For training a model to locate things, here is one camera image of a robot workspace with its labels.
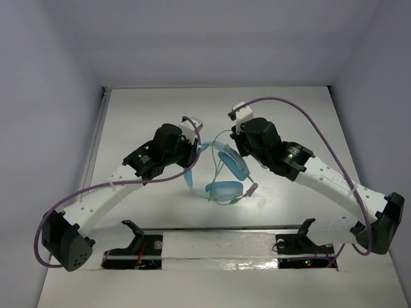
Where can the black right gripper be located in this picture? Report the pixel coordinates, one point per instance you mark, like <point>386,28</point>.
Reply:
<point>239,138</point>

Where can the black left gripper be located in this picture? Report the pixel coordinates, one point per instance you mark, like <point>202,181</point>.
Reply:
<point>191,153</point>

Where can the light blue headphones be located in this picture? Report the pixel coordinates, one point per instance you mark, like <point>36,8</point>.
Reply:
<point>231,181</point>

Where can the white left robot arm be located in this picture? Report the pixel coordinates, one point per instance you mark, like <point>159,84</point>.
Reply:
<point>67,237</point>

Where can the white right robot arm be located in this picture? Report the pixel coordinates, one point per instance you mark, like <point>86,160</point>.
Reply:
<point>374,217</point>

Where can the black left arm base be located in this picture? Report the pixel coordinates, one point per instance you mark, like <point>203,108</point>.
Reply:
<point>143,253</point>

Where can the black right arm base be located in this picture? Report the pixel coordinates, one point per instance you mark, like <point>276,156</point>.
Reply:
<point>296,251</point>

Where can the white front platform board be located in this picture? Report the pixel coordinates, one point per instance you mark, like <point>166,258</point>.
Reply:
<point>357,282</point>

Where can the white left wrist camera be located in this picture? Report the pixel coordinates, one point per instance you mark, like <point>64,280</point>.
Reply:
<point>189,128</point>

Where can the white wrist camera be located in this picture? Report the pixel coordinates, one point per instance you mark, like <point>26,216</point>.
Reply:
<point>240,114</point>
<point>189,128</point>

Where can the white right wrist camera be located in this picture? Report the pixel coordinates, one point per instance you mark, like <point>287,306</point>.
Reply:
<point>240,114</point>

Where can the aluminium rail left side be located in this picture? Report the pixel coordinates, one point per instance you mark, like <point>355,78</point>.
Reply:
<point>88,160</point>

